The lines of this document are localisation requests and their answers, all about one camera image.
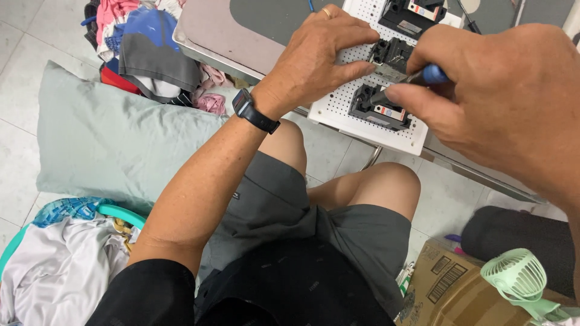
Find black cushion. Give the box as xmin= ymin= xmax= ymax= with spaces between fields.
xmin=461 ymin=206 xmax=577 ymax=300

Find person's left leg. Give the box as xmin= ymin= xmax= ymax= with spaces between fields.
xmin=257 ymin=118 xmax=309 ymax=178

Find black circuit breaker red label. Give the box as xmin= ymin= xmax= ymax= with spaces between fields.
xmin=347 ymin=83 xmax=413 ymax=132
xmin=378 ymin=0 xmax=449 ymax=40

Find teal laundry basket with clothes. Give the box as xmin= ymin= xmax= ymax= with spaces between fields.
xmin=0 ymin=197 xmax=147 ymax=326

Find person's left hand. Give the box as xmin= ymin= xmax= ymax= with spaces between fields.
xmin=251 ymin=4 xmax=381 ymax=121

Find person's right leg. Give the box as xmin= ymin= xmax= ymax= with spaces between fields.
xmin=307 ymin=161 xmax=422 ymax=223

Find white perforated mounting board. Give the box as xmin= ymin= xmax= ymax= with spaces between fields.
xmin=308 ymin=0 xmax=464 ymax=157

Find person's right hand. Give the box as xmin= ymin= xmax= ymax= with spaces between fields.
xmin=384 ymin=23 xmax=580 ymax=209

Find pale green pillow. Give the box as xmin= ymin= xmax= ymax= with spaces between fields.
xmin=36 ymin=60 xmax=243 ymax=219

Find person's leg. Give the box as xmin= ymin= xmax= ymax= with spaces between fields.
xmin=257 ymin=118 xmax=309 ymax=178
xmin=307 ymin=161 xmax=422 ymax=223

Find black handled screwdriver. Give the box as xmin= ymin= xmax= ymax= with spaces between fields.
xmin=455 ymin=0 xmax=482 ymax=35

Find pile of colourful clothes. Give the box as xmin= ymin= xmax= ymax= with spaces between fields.
xmin=81 ymin=0 xmax=251 ymax=116

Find brown cardboard box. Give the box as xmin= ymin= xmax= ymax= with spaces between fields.
xmin=393 ymin=239 xmax=580 ymax=326

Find person's black shirt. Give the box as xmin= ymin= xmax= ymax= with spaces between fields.
xmin=85 ymin=239 xmax=396 ymax=326

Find person's grey shorts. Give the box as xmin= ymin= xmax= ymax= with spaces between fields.
xmin=198 ymin=151 xmax=413 ymax=320

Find grey metal-edged table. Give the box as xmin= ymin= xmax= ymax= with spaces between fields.
xmin=172 ymin=0 xmax=580 ymax=204

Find mint green small fan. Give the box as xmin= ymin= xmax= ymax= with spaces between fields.
xmin=480 ymin=248 xmax=580 ymax=323

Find blue handled screwdriver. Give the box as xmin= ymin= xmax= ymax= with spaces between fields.
xmin=371 ymin=63 xmax=450 ymax=107

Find black wrist watch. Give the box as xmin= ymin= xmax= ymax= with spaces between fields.
xmin=231 ymin=88 xmax=282 ymax=135

